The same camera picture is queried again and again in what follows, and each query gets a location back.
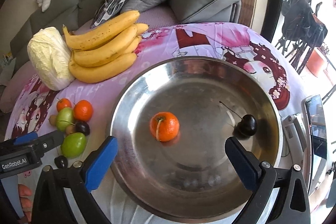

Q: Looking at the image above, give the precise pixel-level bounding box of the tangerine with stem strip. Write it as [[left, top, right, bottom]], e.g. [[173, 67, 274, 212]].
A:
[[149, 112, 180, 142]]

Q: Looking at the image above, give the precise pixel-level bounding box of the grey sofa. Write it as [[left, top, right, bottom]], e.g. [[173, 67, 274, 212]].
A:
[[10, 0, 242, 75]]

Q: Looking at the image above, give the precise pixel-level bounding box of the phone on stand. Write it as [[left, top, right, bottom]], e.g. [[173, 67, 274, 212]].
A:
[[282, 95, 327, 195]]

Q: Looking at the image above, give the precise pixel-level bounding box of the large steel bowl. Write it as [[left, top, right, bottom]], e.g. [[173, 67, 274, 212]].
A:
[[108, 56, 283, 223]]

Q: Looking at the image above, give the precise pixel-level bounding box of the green jujube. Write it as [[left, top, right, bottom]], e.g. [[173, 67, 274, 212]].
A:
[[56, 107, 75, 132], [60, 132, 87, 159]]

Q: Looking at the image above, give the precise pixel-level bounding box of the small tangerine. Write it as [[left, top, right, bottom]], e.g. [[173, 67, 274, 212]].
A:
[[56, 98, 72, 112]]

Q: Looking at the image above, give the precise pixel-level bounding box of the pink cartoon tablecloth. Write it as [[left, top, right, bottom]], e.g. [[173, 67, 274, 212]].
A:
[[1, 23, 309, 155]]

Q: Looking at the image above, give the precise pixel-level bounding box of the large tangerine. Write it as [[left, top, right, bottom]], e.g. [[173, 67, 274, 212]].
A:
[[73, 100, 93, 122]]

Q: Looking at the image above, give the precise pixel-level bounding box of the dark cherry with stem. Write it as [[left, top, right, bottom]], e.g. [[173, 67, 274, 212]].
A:
[[219, 101, 257, 139]]

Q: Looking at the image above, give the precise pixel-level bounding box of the napa cabbage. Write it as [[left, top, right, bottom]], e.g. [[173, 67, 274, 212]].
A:
[[27, 27, 75, 91]]

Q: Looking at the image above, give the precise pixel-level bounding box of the brown longan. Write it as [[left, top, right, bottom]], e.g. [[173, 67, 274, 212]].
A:
[[49, 115, 57, 127], [65, 124, 76, 135]]

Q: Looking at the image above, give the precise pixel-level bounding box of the person's left hand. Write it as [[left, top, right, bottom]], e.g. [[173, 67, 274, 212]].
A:
[[18, 184, 33, 222]]

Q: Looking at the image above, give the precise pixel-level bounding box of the bunch of yellow bananas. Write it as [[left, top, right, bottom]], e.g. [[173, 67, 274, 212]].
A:
[[63, 10, 149, 84]]

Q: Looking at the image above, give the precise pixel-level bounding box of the black folding chair outside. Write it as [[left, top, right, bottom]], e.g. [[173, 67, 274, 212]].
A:
[[276, 0, 327, 74]]

